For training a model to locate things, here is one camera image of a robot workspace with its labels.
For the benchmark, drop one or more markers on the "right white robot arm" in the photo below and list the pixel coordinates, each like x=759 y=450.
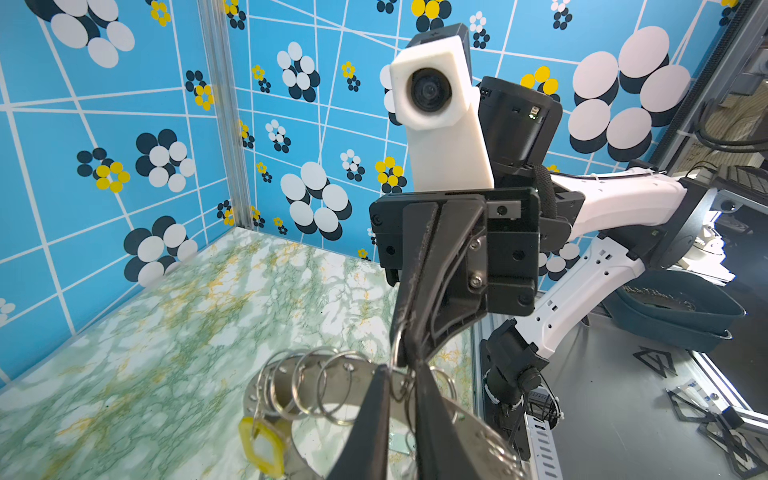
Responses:
x=630 y=223

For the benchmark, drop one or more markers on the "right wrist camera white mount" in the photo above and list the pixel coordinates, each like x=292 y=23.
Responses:
x=438 y=105

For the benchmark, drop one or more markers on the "yellow key tag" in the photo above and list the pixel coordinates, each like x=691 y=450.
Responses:
x=263 y=446

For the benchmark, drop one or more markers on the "aluminium corner post left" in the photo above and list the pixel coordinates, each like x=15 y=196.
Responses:
x=219 y=60

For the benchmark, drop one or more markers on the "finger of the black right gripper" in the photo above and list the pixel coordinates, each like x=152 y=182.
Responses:
x=453 y=277
x=408 y=318

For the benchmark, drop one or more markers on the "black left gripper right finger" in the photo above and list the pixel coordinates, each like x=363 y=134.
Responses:
x=440 y=454

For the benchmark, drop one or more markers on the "dark teal plastic bin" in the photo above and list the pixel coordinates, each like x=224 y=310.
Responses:
x=676 y=308

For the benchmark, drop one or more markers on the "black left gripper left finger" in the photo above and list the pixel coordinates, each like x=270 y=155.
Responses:
x=365 y=454

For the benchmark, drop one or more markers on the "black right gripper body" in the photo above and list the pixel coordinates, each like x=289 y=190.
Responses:
x=517 y=232

